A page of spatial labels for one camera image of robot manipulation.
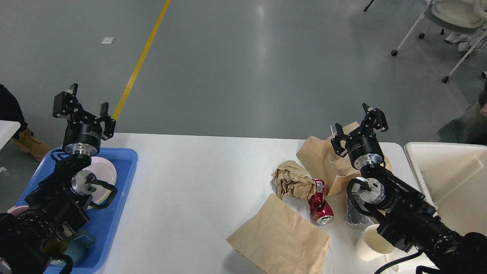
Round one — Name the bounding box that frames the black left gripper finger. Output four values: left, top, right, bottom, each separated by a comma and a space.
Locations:
53, 83, 95, 124
95, 102, 116, 140

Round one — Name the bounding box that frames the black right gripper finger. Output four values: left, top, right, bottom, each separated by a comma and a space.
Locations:
330, 123, 348, 157
350, 103, 388, 138

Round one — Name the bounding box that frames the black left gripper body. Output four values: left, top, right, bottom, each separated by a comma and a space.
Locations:
62, 121, 102, 156

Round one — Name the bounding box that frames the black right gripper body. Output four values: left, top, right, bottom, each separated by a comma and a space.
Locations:
342, 135, 385, 170

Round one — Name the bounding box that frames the pink plate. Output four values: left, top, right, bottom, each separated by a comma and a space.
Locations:
76, 157, 117, 206

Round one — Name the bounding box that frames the pink mug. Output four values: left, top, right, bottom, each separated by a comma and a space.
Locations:
7, 205, 29, 217

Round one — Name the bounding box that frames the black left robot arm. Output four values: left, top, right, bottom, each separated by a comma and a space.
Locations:
0, 83, 117, 274

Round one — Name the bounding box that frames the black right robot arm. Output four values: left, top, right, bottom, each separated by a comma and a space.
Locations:
331, 104, 487, 274

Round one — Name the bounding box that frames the brown paper bag rear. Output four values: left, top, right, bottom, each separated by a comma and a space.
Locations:
296, 121, 392, 197

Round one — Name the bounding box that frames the blue plastic tray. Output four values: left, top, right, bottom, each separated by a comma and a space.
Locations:
15, 148, 138, 274

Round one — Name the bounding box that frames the tan work boot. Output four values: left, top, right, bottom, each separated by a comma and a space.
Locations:
11, 128, 52, 162

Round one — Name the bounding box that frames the white table corner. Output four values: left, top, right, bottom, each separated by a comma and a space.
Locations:
0, 120, 21, 149

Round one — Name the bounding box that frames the crumpled brown paper ball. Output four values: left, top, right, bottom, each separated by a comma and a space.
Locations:
272, 160, 315, 201

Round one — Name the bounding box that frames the silver foil wrapper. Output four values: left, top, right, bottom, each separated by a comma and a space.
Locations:
344, 191, 375, 229

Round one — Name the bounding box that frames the white paper scrap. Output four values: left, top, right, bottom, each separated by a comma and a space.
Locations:
101, 37, 115, 45

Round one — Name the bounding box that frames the crushed red soda can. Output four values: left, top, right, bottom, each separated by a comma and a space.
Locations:
308, 179, 334, 226

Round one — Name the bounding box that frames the white plastic bin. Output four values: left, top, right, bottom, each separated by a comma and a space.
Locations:
404, 142, 487, 235

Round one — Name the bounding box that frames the person in jeans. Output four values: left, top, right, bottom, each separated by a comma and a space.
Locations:
432, 80, 487, 145

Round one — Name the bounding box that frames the teal mug yellow inside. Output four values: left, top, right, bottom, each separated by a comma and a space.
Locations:
42, 229, 96, 266

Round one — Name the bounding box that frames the flat brown paper bag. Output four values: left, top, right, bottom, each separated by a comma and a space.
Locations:
226, 194, 330, 274

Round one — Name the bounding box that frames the white office chair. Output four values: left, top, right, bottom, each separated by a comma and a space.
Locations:
391, 0, 487, 83

